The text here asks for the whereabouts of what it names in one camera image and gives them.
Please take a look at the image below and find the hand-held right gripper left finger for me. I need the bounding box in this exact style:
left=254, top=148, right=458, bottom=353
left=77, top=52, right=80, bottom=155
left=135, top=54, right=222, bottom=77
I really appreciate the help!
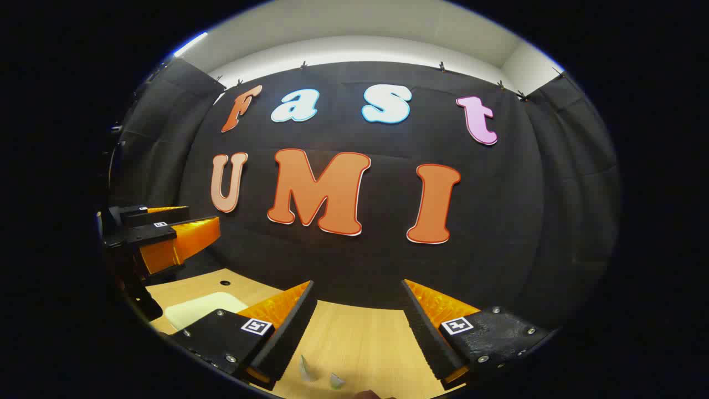
left=168, top=280, right=319, bottom=390

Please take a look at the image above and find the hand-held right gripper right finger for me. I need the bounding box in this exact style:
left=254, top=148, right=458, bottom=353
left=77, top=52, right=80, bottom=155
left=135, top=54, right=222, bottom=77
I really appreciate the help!
left=399, top=279, right=556, bottom=390

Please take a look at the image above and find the pale yellow suitcase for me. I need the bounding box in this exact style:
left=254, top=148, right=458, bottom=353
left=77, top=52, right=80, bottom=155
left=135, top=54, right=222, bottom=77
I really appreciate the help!
left=165, top=292, right=249, bottom=332

